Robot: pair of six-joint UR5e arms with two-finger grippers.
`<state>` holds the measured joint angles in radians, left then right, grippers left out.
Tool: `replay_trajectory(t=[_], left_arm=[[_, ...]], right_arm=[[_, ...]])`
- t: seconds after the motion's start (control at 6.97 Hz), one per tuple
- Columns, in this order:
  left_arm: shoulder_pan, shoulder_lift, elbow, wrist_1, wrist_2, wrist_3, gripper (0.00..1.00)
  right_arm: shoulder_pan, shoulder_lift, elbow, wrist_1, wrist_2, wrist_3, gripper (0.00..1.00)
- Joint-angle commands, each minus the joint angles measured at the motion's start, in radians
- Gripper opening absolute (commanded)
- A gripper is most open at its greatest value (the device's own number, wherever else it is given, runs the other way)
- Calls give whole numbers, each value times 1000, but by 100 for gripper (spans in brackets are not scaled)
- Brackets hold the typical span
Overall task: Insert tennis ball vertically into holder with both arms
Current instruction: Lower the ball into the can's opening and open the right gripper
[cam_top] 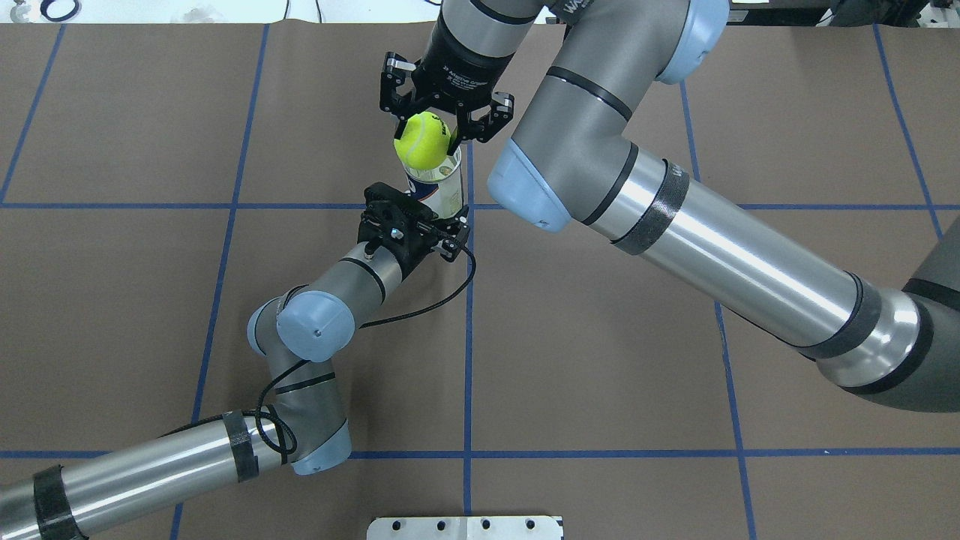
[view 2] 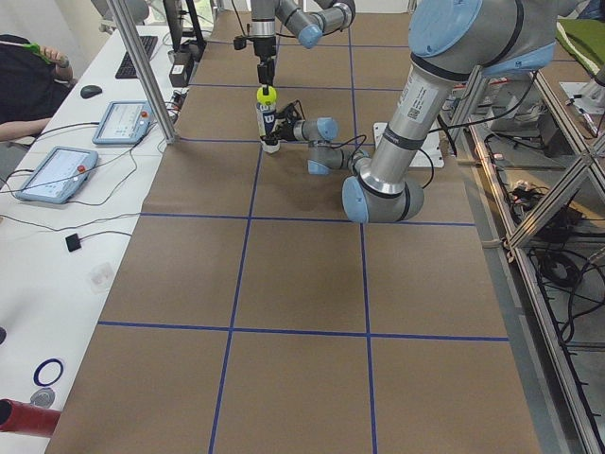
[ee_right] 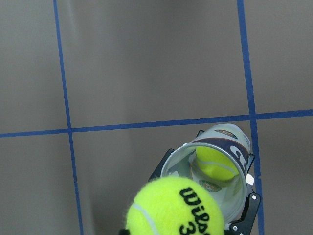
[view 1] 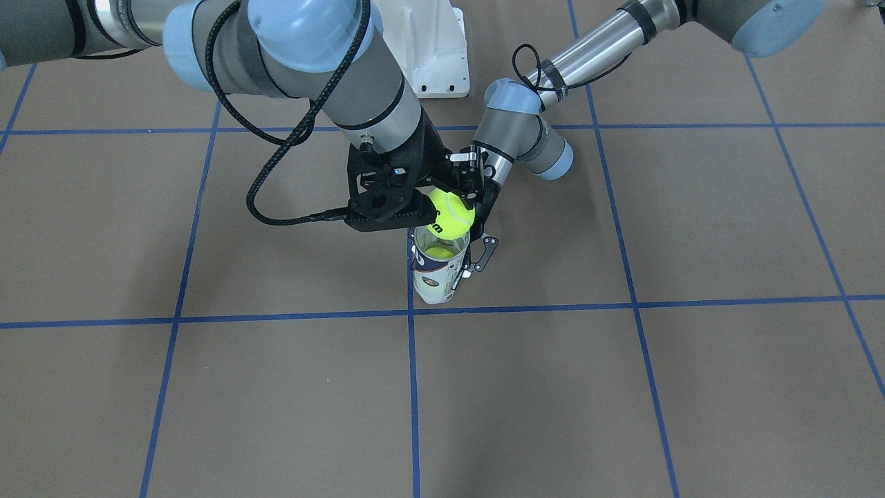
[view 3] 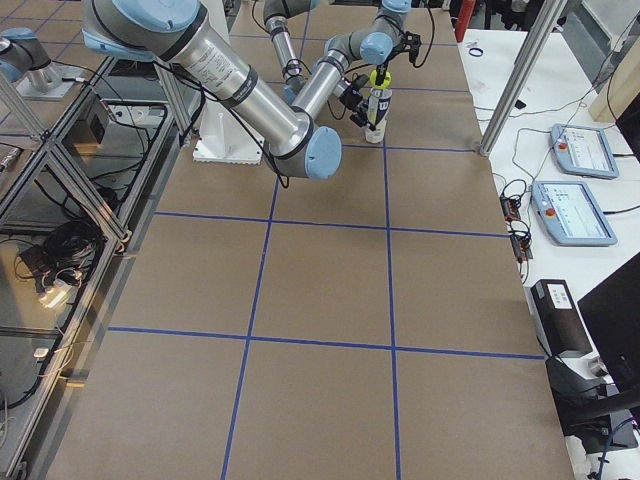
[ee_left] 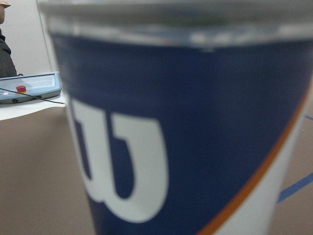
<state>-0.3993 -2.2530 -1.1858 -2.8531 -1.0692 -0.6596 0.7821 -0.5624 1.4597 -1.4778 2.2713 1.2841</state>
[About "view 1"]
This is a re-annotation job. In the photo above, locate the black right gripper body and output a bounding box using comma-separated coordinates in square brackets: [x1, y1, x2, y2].
[408, 118, 458, 192]

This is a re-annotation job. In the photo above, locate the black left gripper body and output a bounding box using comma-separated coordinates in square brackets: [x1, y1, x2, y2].
[474, 176, 501, 230]

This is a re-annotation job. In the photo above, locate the Wilson tennis ball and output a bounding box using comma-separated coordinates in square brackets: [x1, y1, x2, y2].
[427, 189, 476, 240]

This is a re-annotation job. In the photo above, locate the white Wilson ball can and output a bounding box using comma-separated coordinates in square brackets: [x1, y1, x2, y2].
[412, 226, 469, 305]

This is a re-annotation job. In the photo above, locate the Roland Garros tennis ball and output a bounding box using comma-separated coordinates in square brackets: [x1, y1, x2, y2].
[422, 240, 465, 261]

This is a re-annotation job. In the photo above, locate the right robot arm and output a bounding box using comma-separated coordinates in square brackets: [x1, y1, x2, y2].
[2, 1, 481, 231]

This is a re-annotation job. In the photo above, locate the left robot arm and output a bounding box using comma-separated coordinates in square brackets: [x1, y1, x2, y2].
[471, 1, 824, 237]

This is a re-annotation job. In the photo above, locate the blue tape strip lengthwise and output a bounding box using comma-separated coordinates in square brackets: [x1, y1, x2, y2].
[407, 229, 421, 497]

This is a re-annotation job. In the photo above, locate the blue tape strip crosswise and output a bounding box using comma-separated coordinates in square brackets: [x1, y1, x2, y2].
[1, 293, 884, 330]

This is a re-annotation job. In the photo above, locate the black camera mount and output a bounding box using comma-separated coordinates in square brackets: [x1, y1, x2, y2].
[465, 234, 500, 273]
[344, 144, 437, 232]

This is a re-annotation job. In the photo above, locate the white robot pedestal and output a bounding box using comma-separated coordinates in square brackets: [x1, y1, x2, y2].
[373, 1, 471, 99]

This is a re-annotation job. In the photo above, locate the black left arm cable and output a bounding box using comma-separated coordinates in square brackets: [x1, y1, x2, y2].
[512, 44, 633, 94]

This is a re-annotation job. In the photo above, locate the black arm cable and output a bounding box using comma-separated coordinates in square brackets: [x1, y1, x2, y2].
[203, 0, 374, 228]
[512, 44, 633, 94]

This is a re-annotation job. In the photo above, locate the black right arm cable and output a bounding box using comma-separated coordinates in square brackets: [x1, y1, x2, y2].
[203, 0, 374, 228]

